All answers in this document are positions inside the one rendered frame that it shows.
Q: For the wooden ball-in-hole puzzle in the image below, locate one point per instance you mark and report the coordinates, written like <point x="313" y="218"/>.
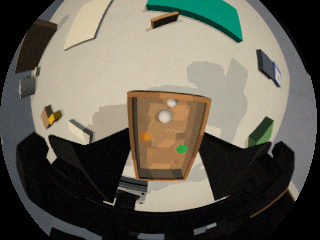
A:
<point x="165" y="130"/>

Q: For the beige mug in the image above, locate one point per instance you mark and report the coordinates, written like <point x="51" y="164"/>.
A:
<point x="27" y="86"/>

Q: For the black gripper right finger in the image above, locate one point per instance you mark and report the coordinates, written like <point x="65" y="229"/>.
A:
<point x="226" y="163"/>

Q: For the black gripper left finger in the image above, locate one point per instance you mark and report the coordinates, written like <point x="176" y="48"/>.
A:
<point x="102" y="161"/>

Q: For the small yellow block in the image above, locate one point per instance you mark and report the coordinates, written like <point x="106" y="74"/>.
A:
<point x="55" y="117"/>

